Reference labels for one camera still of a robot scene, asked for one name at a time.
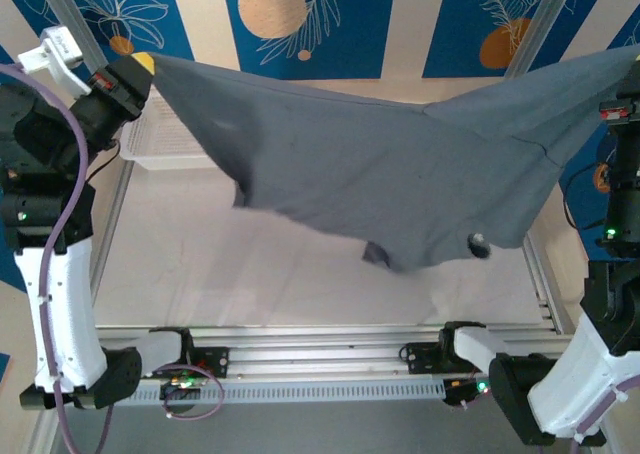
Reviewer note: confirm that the grey t-shirt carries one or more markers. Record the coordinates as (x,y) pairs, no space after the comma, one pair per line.
(375,174)

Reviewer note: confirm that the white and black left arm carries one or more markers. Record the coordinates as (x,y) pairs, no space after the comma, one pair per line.
(60,314)

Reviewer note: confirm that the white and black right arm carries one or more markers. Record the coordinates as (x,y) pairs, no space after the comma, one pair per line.
(575,384)

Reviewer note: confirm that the white plastic mesh basket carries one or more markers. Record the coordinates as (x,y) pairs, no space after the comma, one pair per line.
(160,144)

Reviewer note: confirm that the circuit board with green light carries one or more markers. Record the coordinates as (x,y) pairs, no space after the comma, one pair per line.
(180,386)
(462,391)

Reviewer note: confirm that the aluminium frame post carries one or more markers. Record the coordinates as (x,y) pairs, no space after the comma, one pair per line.
(540,24)
(75,19)

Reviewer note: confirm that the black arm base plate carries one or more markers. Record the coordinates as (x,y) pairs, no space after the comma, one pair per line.
(417,359)
(215,361)

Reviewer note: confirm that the aluminium base frame rail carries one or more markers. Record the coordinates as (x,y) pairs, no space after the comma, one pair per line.
(310,356)

